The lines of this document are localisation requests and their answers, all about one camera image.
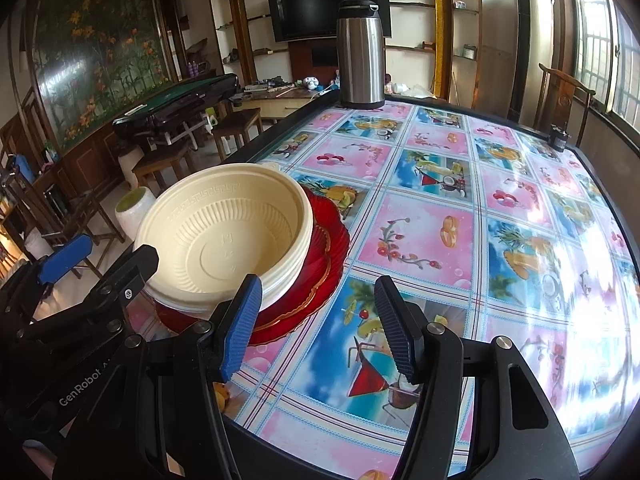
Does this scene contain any white jar green lid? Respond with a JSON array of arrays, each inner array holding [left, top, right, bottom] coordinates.
[[115, 186, 157, 241]]

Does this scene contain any standing tower air conditioner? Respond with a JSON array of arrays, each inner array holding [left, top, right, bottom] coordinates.
[[510, 0, 556, 126]]

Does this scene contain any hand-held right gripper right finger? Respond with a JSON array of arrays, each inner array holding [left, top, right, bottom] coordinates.
[[374, 275, 581, 480]]

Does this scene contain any wooden stool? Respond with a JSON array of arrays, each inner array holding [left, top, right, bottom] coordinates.
[[211, 107, 264, 161], [132, 139, 197, 196]]

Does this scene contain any wooden wall shelf unit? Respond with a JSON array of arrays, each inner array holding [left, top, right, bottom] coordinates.
[[380, 0, 483, 103]]

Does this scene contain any black flat screen television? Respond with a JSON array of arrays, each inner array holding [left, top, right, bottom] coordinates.
[[266, 0, 391, 43]]

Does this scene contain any small black cylinder device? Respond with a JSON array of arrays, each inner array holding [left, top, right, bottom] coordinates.
[[549, 125, 573, 153]]

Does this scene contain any green top mahjong table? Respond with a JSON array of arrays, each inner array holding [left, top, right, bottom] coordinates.
[[112, 74, 241, 141]]

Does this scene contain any stainless steel thermos jug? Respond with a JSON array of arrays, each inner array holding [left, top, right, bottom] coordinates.
[[336, 0, 387, 108]]

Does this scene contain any barred window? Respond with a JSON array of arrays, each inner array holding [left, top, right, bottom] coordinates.
[[570, 0, 640, 116]]

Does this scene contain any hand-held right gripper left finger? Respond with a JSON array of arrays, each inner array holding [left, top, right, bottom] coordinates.
[[115, 275, 263, 480]]

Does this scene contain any floral wall painting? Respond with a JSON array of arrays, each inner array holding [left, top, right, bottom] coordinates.
[[25, 0, 176, 151]]

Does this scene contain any low wooden desk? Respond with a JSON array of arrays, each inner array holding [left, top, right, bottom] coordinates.
[[240, 85, 326, 122]]

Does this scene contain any wooden armchair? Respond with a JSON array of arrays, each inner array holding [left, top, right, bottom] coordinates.
[[537, 62, 596, 146]]

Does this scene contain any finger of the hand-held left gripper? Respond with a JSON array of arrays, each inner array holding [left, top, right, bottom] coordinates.
[[10, 234, 94, 311], [17, 244, 160, 341]]

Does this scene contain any cream disposable plate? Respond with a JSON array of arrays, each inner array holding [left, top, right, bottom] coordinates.
[[134, 164, 314, 311]]

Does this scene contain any red glass plate gold rim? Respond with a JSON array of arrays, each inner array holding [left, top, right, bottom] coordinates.
[[250, 187, 352, 333]]

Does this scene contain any red plate with round sticker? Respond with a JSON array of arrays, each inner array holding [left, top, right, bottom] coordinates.
[[155, 260, 346, 348]]

